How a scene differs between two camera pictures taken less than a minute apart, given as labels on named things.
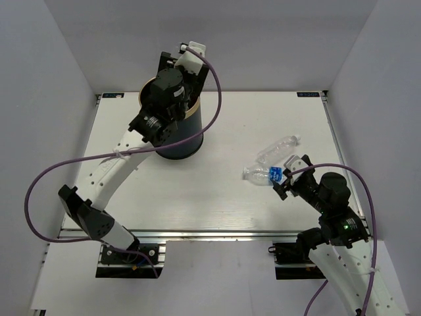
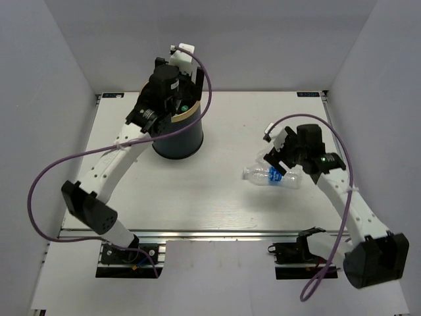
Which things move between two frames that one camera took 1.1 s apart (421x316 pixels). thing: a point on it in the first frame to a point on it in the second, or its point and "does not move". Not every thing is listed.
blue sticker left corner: x=112 y=95 does not move
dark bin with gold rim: x=190 y=126 does not move
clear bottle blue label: x=262 y=176 does not move
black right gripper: x=281 y=189 to x=273 y=158
